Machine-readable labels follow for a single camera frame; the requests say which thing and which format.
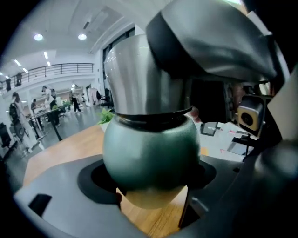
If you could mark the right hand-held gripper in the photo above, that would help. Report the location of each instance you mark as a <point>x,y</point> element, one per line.
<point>281,69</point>

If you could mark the green plant in white pot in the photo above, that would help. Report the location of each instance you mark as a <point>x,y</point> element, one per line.
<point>106,117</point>

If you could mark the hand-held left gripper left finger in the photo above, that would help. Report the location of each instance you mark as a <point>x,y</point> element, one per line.
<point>60,197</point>

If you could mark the silver bottle lid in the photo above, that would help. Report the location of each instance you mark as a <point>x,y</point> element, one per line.
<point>132,81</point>

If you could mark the round ceiling light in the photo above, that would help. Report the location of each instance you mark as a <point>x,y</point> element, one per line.
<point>38,37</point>
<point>82,36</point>

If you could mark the long office desk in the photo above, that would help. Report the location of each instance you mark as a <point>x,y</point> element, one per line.
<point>50,111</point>

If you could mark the small square gripper camera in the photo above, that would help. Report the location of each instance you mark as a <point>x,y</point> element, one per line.
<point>249,117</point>

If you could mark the green metal bottle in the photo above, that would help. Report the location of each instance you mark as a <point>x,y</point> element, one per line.
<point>151,158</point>

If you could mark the black office chair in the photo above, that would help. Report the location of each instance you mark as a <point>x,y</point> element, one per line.
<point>106,97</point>

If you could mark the dark balcony railing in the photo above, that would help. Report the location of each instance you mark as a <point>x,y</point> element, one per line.
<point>60,67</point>

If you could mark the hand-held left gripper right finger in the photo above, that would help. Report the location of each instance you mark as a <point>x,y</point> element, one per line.
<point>223,176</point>

